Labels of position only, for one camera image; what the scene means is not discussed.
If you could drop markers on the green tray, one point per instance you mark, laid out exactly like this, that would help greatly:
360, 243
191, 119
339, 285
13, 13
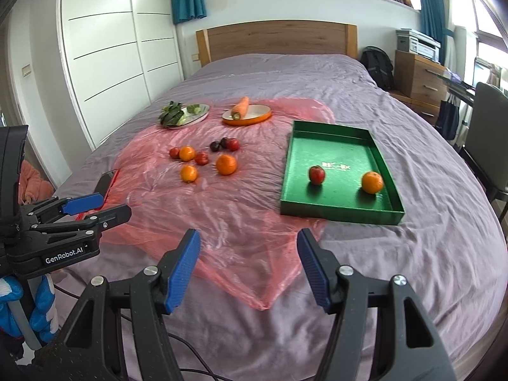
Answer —
341, 154

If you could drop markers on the orange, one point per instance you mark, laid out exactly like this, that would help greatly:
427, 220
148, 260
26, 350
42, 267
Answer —
187, 153
226, 164
372, 182
189, 173

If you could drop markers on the white plate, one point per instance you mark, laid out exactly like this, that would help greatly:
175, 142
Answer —
196, 117

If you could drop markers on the pink cloth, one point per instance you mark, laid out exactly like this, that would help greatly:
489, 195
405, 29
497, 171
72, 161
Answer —
33, 182

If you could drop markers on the wooden bed headboard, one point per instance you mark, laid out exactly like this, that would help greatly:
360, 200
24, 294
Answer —
278, 39

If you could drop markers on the carrot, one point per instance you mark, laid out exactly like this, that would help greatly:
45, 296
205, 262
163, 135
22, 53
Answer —
242, 108

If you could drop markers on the desk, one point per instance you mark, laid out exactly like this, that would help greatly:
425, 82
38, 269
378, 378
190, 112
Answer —
460, 87

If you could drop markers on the wooden drawer cabinet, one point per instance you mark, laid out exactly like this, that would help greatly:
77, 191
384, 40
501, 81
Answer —
420, 79

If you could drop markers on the grey office chair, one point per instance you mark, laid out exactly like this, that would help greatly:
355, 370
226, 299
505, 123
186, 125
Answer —
490, 127

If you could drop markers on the white printer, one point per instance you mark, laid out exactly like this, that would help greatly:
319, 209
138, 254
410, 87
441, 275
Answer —
420, 43

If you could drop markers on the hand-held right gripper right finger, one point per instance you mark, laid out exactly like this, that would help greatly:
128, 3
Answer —
315, 274

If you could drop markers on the red apple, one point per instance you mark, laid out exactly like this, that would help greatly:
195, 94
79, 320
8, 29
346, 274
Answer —
174, 152
233, 144
201, 158
316, 174

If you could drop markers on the red plastic sheet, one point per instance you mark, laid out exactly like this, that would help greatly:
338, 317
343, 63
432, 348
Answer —
238, 214

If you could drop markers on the black smartphone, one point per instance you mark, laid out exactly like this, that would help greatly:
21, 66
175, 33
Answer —
105, 182

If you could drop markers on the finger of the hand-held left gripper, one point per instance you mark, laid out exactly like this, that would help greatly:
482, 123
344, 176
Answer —
115, 214
79, 203

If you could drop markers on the green vegetable piece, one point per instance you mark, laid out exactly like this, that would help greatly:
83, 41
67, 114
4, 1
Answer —
194, 108

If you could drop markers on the dark hanging bag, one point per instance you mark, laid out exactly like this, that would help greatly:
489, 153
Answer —
447, 119

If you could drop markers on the window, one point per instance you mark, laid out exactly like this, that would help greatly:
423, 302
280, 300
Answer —
492, 39

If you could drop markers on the orange plate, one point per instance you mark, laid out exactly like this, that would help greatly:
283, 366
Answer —
256, 118

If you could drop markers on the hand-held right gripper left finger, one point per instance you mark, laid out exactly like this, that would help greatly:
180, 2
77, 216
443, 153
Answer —
183, 270

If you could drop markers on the person's left hand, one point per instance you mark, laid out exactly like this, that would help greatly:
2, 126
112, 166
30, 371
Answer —
45, 309

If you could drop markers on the dark plum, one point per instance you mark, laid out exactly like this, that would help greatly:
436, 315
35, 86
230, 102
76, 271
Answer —
214, 146
224, 141

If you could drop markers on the beige wall switch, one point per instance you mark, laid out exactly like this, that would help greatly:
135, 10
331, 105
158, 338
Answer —
26, 70

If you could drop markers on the black backpack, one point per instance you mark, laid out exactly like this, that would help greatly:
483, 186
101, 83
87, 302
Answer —
377, 67

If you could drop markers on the white wardrobe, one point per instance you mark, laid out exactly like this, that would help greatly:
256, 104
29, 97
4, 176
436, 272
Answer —
111, 47

